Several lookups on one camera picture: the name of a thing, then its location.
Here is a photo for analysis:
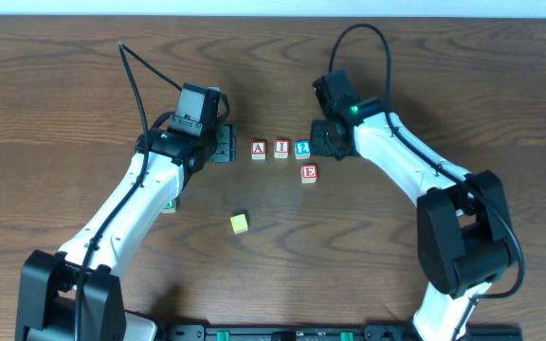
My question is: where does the blue number 2 block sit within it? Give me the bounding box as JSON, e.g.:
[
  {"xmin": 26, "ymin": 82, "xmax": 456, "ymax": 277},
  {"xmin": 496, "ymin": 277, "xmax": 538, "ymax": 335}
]
[{"xmin": 294, "ymin": 140, "xmax": 311, "ymax": 159}]

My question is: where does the red letter A block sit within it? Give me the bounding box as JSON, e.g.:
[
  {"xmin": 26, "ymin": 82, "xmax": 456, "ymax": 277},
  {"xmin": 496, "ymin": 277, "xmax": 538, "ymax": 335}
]
[{"xmin": 250, "ymin": 140, "xmax": 266, "ymax": 160}]

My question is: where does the red letter E block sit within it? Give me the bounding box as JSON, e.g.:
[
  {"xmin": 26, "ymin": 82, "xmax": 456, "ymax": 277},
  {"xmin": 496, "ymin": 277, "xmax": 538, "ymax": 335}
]
[{"xmin": 300, "ymin": 164, "xmax": 319, "ymax": 184}]

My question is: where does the red letter I block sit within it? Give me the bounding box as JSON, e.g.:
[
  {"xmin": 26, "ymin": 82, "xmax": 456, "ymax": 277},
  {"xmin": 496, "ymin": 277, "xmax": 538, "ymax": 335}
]
[{"xmin": 274, "ymin": 139, "xmax": 290, "ymax": 159}]

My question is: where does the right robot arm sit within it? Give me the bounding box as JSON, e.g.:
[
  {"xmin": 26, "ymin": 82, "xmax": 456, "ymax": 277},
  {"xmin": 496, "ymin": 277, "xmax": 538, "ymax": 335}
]
[{"xmin": 311, "ymin": 71, "xmax": 522, "ymax": 340}]

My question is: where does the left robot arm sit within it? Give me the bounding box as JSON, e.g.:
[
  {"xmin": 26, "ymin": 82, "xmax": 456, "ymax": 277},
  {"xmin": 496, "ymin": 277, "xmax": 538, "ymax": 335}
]
[{"xmin": 15, "ymin": 112, "xmax": 237, "ymax": 341}]

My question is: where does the yellow wooden block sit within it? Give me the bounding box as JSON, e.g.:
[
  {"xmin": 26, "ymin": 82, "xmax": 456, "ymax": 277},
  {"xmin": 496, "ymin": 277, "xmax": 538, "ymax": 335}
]
[{"xmin": 230, "ymin": 213, "xmax": 248, "ymax": 234}]

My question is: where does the green letter R block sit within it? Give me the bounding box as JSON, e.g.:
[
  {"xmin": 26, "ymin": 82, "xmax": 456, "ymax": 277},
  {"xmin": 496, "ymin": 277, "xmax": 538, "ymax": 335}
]
[{"xmin": 161, "ymin": 199, "xmax": 177, "ymax": 214}]

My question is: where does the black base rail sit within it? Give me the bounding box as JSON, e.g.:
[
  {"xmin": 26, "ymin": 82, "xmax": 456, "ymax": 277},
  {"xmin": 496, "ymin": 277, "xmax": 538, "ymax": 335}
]
[{"xmin": 156, "ymin": 323, "xmax": 523, "ymax": 341}]

